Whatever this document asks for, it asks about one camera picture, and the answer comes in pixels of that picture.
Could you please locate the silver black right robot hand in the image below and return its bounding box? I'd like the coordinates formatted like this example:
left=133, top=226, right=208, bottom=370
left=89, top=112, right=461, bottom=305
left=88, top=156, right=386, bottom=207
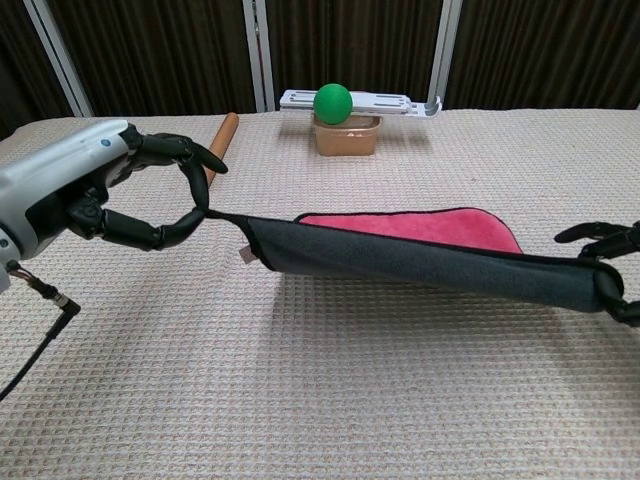
left=553, top=219, right=640, bottom=326

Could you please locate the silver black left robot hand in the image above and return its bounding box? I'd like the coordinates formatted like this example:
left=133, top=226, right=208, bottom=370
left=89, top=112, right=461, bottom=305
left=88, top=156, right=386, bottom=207
left=0, top=118, right=231, bottom=261

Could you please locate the pink and grey towel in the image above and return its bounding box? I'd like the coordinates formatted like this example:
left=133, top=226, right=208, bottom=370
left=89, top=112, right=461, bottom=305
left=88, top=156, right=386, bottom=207
left=207, top=206, right=626, bottom=315

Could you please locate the dark pleated curtain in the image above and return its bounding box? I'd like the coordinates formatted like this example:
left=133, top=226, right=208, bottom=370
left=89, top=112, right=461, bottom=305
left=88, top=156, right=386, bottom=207
left=0, top=0, right=640, bottom=141

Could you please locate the wooden rolling pin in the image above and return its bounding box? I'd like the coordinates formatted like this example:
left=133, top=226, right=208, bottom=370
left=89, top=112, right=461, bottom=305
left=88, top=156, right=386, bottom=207
left=202, top=111, right=240, bottom=187

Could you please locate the white folding stand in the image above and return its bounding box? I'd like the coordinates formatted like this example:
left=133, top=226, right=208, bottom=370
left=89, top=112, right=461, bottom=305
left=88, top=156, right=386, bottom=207
left=278, top=89, right=444, bottom=121

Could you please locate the tan plastic container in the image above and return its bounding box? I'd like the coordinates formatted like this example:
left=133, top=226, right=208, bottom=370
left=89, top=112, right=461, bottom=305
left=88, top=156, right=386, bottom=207
left=313, top=113, right=384, bottom=158

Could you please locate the green ball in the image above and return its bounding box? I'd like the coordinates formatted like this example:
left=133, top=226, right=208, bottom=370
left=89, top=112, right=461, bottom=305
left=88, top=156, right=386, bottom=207
left=313, top=83, right=354, bottom=125

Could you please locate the beige woven tablecloth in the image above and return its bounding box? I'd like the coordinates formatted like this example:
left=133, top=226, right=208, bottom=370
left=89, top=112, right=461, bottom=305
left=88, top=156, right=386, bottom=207
left=0, top=105, right=640, bottom=480

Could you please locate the white metal frame post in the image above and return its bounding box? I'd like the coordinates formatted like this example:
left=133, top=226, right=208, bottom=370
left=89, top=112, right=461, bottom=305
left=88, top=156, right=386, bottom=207
left=427, top=0, right=464, bottom=101
left=241, top=0, right=277, bottom=114
left=22, top=0, right=95, bottom=119

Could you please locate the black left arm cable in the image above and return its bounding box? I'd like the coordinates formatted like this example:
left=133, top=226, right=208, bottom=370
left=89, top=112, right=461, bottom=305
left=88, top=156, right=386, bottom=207
left=0, top=259, right=81, bottom=401

